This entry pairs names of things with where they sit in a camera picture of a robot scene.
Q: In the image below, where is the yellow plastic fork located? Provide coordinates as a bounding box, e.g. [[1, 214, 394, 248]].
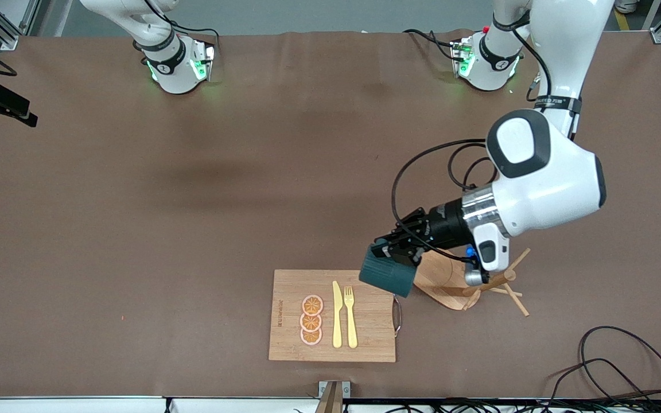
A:
[[344, 286, 359, 349]]

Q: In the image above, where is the yellow plastic knife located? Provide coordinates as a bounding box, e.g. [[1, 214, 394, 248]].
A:
[[332, 280, 343, 349]]

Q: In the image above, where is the bamboo cutting board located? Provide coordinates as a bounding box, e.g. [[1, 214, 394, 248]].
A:
[[268, 270, 403, 363]]

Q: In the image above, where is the wooden mug rack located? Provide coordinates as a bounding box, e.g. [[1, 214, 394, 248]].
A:
[[410, 248, 532, 317]]

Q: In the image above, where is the black right arm base cable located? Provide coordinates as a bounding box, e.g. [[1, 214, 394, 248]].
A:
[[144, 0, 220, 58]]

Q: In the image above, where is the metal bracket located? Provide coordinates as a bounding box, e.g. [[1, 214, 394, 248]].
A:
[[318, 380, 351, 398]]

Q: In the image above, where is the black left arm base cable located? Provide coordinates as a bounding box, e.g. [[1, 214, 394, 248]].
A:
[[403, 29, 458, 61]]

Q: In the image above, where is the black looped cable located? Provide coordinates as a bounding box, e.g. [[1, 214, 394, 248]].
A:
[[547, 358, 655, 402], [578, 326, 661, 399]]

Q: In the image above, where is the dark green ribbed cup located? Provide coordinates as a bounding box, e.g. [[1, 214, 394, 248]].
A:
[[359, 244, 417, 298]]

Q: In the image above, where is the black arm base cable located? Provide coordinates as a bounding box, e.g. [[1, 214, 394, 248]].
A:
[[144, 0, 220, 58], [403, 29, 458, 61]]

